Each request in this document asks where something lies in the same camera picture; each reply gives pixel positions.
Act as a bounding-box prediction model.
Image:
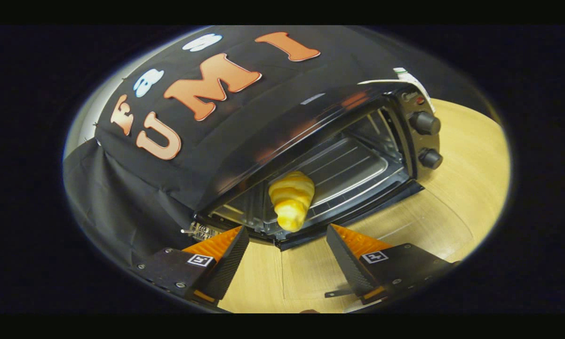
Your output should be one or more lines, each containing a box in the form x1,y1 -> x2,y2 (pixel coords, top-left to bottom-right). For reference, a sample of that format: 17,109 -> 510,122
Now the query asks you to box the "metal wire basket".
181,221 -> 227,242

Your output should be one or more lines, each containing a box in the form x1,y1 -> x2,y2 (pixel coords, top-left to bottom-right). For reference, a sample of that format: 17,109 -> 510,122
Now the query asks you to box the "black toaster oven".
195,82 -> 473,300

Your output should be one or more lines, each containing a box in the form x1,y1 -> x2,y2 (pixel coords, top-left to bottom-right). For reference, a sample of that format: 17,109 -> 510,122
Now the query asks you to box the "golden croissant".
268,170 -> 316,233

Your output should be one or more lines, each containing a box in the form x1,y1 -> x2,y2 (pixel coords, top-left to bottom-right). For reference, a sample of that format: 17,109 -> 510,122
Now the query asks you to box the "white pop-up toaster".
358,75 -> 436,113

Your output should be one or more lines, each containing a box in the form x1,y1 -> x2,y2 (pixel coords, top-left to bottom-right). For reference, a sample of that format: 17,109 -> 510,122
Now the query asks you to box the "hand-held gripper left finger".
131,226 -> 250,306

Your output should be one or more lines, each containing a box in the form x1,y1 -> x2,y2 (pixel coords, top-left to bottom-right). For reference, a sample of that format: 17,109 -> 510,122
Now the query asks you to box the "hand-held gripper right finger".
326,224 -> 461,303

